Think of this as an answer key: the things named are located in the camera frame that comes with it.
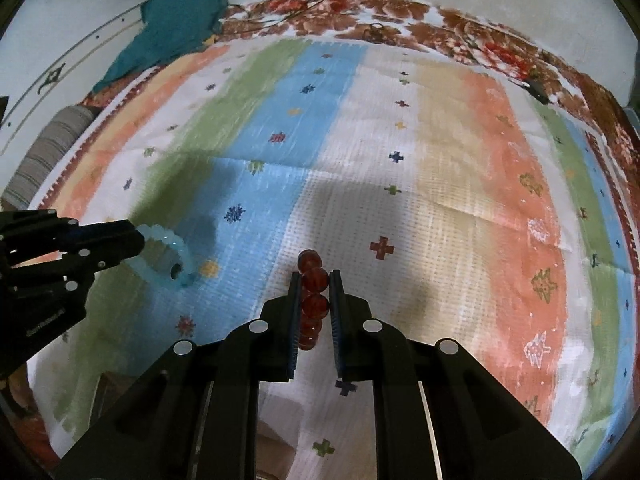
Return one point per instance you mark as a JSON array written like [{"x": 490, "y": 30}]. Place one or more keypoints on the small black object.
[{"x": 540, "y": 91}]

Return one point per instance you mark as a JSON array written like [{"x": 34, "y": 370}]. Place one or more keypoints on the silver metal tin box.
[{"x": 112, "y": 392}]

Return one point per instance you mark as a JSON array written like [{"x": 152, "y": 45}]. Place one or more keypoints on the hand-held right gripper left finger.
[{"x": 295, "y": 325}]

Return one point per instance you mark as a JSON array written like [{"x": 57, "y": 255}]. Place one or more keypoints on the teal cloth with yellow print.
[{"x": 175, "y": 20}]

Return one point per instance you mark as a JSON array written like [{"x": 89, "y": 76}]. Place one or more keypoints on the striped pastel mat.
[{"x": 350, "y": 160}]

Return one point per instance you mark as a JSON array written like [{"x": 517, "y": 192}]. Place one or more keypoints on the grey striped pillow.
[{"x": 50, "y": 145}]

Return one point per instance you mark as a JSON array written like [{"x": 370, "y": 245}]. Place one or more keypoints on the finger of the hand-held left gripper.
[
  {"x": 117, "y": 255},
  {"x": 110, "y": 232}
]

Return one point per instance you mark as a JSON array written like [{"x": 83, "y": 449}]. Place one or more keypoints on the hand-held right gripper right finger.
[{"x": 337, "y": 325}]

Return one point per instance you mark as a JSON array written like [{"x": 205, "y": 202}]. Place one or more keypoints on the white bed headboard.
[{"x": 50, "y": 60}]

